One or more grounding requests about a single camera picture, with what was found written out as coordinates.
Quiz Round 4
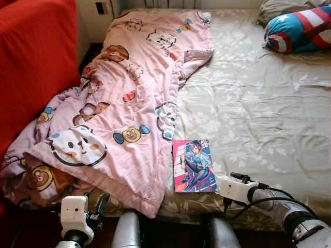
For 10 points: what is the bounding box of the pink blue comic book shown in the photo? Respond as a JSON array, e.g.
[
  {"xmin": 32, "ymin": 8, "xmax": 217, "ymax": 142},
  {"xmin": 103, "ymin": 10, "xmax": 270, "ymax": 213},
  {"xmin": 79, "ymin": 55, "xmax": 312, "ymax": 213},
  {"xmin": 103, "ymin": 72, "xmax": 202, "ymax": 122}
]
[{"xmin": 172, "ymin": 138, "xmax": 218, "ymax": 193}]

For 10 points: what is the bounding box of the silver robot right leg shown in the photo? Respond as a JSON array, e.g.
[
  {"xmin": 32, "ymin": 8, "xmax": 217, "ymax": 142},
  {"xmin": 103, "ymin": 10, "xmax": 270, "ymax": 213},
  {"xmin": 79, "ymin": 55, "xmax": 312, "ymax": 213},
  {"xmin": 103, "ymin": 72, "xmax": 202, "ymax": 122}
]
[{"xmin": 206, "ymin": 216, "xmax": 242, "ymax": 248}]

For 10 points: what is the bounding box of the beige floral bedsheet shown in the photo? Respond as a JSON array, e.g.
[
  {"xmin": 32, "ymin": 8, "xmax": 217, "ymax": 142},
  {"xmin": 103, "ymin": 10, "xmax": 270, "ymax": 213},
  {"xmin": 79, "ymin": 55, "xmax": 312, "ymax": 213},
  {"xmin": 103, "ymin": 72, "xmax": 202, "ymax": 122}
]
[{"xmin": 119, "ymin": 8, "xmax": 331, "ymax": 230}]

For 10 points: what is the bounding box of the pink cartoon print quilt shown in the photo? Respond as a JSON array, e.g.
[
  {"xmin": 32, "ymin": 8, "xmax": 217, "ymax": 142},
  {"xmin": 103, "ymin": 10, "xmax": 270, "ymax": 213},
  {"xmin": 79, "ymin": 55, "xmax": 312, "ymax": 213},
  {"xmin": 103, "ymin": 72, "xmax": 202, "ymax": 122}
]
[{"xmin": 0, "ymin": 10, "xmax": 215, "ymax": 219}]

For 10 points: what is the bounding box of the red white blue shield pillow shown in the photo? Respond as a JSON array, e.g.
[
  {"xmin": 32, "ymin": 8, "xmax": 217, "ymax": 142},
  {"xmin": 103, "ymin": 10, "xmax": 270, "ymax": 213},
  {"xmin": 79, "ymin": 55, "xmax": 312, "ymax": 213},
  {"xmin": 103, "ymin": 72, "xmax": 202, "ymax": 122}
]
[{"xmin": 262, "ymin": 4, "xmax": 331, "ymax": 55}]

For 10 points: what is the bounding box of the taupe floral pillow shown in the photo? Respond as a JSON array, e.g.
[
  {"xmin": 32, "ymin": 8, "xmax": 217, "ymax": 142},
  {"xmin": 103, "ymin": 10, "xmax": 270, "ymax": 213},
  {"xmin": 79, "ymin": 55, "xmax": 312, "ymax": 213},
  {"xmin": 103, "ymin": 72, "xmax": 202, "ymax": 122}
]
[{"xmin": 253, "ymin": 0, "xmax": 324, "ymax": 27}]

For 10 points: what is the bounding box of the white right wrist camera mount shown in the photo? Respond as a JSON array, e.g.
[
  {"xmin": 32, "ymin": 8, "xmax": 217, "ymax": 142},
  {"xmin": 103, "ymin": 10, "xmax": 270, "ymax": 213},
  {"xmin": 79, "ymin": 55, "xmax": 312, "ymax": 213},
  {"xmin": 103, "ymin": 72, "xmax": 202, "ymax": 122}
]
[{"xmin": 216, "ymin": 176, "xmax": 259, "ymax": 206}]

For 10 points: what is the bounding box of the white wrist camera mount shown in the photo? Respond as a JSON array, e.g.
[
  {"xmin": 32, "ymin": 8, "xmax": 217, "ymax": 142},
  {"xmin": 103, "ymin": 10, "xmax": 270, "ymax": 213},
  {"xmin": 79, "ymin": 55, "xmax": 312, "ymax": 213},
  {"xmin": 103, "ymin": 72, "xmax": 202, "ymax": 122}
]
[
  {"xmin": 60, "ymin": 195, "xmax": 88, "ymax": 234},
  {"xmin": 216, "ymin": 176, "xmax": 259, "ymax": 206}
]

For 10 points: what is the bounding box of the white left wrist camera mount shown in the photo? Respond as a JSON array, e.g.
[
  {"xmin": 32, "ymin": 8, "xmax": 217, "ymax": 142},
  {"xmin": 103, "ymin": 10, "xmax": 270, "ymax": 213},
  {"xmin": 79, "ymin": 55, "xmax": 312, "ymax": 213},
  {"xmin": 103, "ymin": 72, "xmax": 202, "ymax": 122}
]
[{"xmin": 60, "ymin": 195, "xmax": 88, "ymax": 234}]

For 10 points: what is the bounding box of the dark wall socket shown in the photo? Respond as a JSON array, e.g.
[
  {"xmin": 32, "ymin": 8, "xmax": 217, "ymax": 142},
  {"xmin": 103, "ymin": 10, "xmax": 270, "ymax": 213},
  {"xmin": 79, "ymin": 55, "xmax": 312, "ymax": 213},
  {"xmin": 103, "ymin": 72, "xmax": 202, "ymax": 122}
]
[{"xmin": 95, "ymin": 2, "xmax": 108, "ymax": 15}]

